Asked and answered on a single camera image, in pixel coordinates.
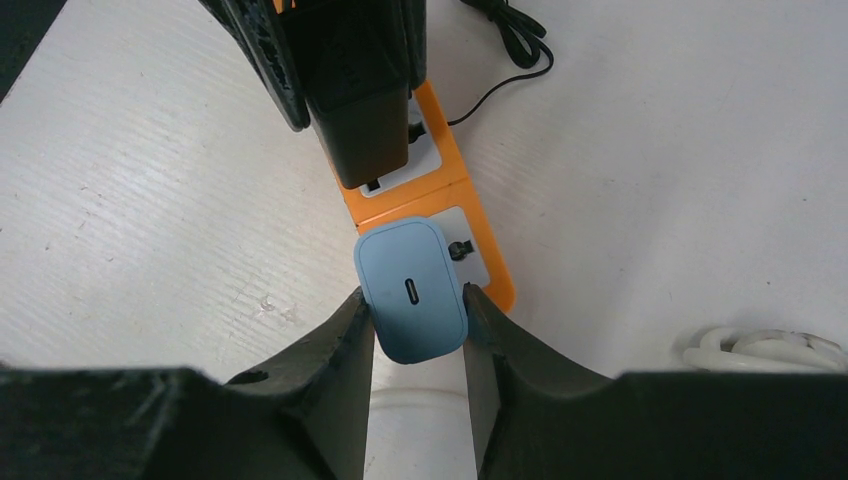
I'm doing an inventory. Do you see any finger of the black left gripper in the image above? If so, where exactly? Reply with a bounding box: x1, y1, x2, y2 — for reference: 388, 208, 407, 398
399, 0, 427, 90
200, 0, 311, 132

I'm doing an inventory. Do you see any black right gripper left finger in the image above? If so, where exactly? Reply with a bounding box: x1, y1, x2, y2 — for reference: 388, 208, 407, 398
1, 290, 375, 479

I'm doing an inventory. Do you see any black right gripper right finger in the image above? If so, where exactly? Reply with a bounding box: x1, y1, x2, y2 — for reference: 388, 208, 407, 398
463, 284, 847, 479

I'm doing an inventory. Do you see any black charger with cable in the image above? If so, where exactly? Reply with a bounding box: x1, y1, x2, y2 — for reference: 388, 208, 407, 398
281, 0, 555, 191

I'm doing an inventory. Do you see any light blue charger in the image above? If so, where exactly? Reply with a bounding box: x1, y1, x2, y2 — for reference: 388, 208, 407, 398
353, 217, 468, 365

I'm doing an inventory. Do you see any orange power strip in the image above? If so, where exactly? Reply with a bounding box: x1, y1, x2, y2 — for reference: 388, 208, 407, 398
308, 76, 516, 311

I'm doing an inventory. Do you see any white coiled cable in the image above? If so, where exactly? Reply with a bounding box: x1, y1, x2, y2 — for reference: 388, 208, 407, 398
682, 327, 848, 374

